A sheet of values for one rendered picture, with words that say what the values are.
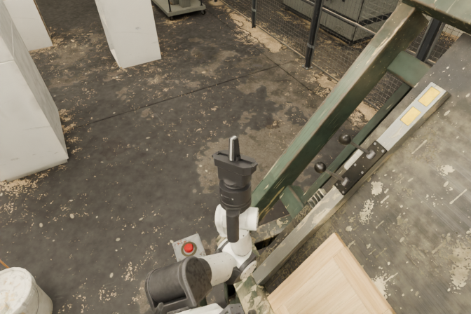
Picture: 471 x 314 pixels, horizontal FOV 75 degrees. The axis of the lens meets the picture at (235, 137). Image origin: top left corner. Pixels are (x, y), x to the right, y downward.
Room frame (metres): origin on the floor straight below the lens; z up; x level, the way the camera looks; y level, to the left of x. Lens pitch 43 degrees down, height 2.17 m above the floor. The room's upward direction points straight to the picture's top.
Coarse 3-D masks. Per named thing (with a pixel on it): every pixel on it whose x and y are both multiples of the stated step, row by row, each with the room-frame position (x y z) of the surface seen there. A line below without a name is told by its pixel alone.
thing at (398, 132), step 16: (448, 96) 0.69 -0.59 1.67; (432, 112) 0.68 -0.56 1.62; (400, 128) 0.67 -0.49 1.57; (416, 128) 0.67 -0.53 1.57; (384, 144) 0.66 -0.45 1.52; (400, 144) 0.65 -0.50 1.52; (384, 160) 0.64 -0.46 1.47; (368, 176) 0.62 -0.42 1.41; (336, 192) 0.61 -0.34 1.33; (352, 192) 0.60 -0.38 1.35; (320, 208) 0.60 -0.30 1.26; (336, 208) 0.59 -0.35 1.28; (304, 224) 0.58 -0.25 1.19; (320, 224) 0.57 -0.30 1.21; (288, 240) 0.56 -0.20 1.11; (304, 240) 0.55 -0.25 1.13; (272, 256) 0.54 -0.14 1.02; (288, 256) 0.52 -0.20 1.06; (256, 272) 0.52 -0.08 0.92; (272, 272) 0.50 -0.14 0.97
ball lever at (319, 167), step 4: (316, 164) 0.64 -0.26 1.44; (320, 164) 0.63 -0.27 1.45; (324, 164) 0.64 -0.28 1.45; (316, 168) 0.63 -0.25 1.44; (320, 168) 0.62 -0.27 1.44; (324, 168) 0.62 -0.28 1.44; (320, 172) 0.62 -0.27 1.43; (328, 172) 0.63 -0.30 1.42; (332, 172) 0.63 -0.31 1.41; (336, 176) 0.62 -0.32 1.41; (344, 180) 0.62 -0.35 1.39; (348, 180) 0.61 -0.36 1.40; (344, 184) 0.61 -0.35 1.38
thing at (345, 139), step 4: (344, 132) 0.68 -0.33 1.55; (340, 136) 0.67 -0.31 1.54; (344, 136) 0.66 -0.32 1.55; (348, 136) 0.66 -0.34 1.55; (340, 140) 0.66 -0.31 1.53; (344, 140) 0.65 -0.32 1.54; (348, 140) 0.65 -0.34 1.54; (344, 144) 0.65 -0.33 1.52; (352, 144) 0.65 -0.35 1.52; (356, 144) 0.65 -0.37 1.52; (360, 148) 0.65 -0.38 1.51; (364, 152) 0.65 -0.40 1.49; (368, 152) 0.64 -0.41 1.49; (372, 152) 0.64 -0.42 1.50; (368, 156) 0.64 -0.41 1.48; (372, 156) 0.64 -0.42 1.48
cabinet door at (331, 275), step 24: (336, 240) 0.50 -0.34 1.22; (312, 264) 0.47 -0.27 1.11; (336, 264) 0.44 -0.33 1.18; (288, 288) 0.43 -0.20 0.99; (312, 288) 0.40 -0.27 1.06; (336, 288) 0.38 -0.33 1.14; (360, 288) 0.36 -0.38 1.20; (288, 312) 0.37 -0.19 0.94; (312, 312) 0.34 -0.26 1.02; (336, 312) 0.32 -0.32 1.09; (360, 312) 0.30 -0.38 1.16; (384, 312) 0.29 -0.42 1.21
